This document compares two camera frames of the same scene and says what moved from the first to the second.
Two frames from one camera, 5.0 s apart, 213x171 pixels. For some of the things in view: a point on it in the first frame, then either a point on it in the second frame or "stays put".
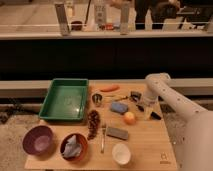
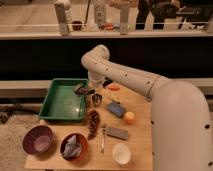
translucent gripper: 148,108 -> 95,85
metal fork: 104,127 stays put
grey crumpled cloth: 72,149 stays put
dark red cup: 76,25 stays put
